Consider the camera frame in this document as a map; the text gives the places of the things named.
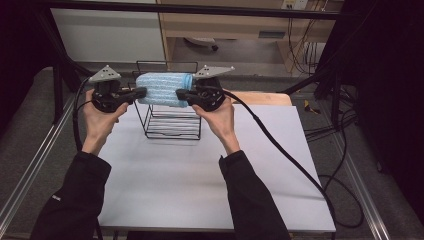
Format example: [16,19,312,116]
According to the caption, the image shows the black floor cables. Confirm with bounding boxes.
[304,108,365,230]

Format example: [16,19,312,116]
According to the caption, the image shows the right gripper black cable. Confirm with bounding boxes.
[221,89,338,234]

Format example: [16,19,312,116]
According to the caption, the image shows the light blue towel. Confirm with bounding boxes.
[134,72,194,108]

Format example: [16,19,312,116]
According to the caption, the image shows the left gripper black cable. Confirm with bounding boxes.
[72,76,98,153]

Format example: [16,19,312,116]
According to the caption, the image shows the wooden board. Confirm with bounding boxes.
[229,91,294,107]

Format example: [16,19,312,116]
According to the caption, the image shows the white cabinet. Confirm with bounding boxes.
[49,8,166,63]

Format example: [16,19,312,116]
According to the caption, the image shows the black frame bar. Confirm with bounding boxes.
[33,0,348,20]

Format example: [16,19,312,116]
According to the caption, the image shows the yellow and black object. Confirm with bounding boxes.
[303,99,322,115]

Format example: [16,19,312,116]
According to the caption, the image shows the aluminium rail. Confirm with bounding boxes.
[333,133,391,240]
[0,96,76,229]

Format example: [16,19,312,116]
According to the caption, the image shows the white power outlet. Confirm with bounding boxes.
[281,0,309,10]

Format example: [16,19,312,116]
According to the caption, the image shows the black metal stand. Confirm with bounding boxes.
[281,59,345,129]
[36,9,94,125]

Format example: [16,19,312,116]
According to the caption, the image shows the person's left hand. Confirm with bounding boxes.
[81,89,130,156]

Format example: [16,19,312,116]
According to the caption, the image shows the wooden desk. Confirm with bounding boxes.
[156,0,344,73]

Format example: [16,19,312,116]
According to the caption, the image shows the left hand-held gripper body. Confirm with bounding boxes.
[88,64,136,114]

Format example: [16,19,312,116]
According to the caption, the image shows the hanging cable bundle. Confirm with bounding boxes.
[287,16,322,74]

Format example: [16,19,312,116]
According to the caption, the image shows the black wire rack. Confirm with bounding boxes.
[128,60,203,141]

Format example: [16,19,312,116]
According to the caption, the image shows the office chair base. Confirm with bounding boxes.
[183,36,219,52]

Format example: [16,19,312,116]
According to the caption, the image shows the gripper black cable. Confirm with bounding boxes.
[72,76,98,153]
[221,89,338,234]

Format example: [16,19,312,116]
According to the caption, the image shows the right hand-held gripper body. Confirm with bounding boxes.
[184,64,236,113]

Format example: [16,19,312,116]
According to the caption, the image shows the person's right hand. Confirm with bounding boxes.
[191,96,241,156]

